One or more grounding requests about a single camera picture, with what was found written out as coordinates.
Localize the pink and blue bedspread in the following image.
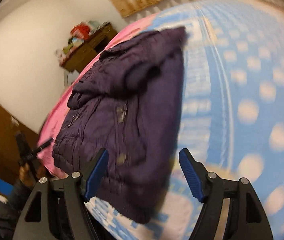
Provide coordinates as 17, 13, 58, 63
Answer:
37, 0, 284, 240

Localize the purple quilted jacket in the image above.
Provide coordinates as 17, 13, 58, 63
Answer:
52, 27, 186, 224

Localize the person's left hand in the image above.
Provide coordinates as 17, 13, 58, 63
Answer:
19, 164, 46, 189

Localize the brown wooden door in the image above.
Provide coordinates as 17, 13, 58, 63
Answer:
0, 105, 39, 184

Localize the left forearm dark sleeve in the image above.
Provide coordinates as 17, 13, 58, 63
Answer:
0, 179, 35, 239

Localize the brown wooden desk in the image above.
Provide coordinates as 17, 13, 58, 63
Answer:
60, 22, 118, 73

